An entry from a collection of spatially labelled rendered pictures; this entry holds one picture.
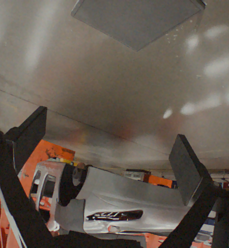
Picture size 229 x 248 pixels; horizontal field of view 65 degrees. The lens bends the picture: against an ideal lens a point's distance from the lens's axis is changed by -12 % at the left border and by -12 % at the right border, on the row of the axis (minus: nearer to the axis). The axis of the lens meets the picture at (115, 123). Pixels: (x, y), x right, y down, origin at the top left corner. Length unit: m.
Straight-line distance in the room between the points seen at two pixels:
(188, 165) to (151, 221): 2.14
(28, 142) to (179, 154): 0.13
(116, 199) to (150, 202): 0.37
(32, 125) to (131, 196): 1.99
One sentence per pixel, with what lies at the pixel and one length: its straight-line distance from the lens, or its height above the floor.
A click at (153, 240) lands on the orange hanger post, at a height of 1.86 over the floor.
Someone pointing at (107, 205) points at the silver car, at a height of 1.11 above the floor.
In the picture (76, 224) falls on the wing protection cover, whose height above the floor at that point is 1.41.
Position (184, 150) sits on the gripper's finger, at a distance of 0.18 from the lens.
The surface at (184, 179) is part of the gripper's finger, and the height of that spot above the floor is 0.90.
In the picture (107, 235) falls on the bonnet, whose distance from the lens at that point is 3.35.
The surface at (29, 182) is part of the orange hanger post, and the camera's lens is 2.94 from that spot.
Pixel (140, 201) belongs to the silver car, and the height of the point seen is 1.00.
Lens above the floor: 0.91
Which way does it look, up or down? 18 degrees down
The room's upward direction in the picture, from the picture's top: 166 degrees counter-clockwise
